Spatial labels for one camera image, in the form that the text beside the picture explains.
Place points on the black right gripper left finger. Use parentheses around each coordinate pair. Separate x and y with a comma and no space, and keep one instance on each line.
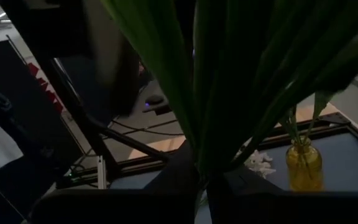
(166,202)

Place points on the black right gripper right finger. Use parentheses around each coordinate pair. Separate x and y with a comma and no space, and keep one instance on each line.
(259,208)

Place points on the white artificial flower bunch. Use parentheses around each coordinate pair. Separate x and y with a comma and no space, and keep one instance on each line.
(259,165)
(228,77)

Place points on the yellow glass vase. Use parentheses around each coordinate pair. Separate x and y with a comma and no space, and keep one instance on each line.
(304,168)

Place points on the black computer mouse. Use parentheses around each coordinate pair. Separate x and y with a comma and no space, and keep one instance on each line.
(155,100)

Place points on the dark board with red triangles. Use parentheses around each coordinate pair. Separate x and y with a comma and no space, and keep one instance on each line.
(26,93)

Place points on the black table edge frame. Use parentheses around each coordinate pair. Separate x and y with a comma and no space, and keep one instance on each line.
(120,172)

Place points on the black rig frame brace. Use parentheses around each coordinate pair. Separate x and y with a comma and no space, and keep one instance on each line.
(135,144)

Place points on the black rig frame post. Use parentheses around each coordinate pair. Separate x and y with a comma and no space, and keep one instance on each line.
(79,118)

